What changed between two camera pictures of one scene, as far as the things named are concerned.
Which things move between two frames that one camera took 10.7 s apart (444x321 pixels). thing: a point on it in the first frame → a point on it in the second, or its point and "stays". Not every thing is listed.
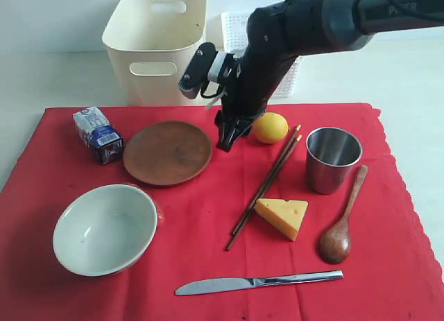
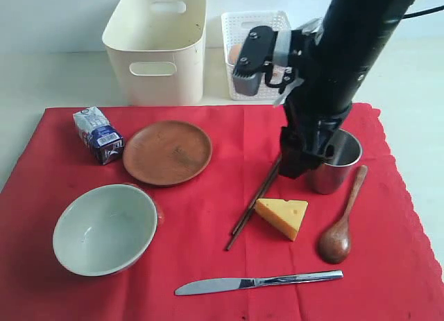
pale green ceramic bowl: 104,229 stays
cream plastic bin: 152,38 stays
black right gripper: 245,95 → 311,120
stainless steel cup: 330,155 stays
